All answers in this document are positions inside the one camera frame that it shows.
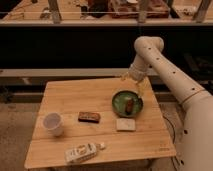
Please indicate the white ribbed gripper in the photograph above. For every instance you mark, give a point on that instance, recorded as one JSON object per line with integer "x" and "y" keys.
{"x": 137, "y": 74}

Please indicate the dark red pepper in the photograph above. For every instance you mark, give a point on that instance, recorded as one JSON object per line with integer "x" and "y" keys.
{"x": 129, "y": 106}

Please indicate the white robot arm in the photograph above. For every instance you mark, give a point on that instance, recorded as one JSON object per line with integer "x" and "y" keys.
{"x": 197, "y": 140}

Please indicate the white sponge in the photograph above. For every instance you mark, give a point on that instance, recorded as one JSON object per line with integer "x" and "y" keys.
{"x": 123, "y": 124}

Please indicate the green round bowl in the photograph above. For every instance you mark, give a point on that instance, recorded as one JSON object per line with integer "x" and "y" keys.
{"x": 119, "y": 102}

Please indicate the wooden folding table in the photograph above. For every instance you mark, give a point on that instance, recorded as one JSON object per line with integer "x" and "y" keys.
{"x": 151, "y": 138}

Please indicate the white milk carton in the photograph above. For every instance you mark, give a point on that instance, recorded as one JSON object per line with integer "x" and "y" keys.
{"x": 83, "y": 152}

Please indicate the white plastic cup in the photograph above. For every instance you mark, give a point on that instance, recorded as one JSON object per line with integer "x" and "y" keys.
{"x": 52, "y": 123}

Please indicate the long grey bench rail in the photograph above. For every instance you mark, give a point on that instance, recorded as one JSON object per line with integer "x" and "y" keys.
{"x": 95, "y": 72}

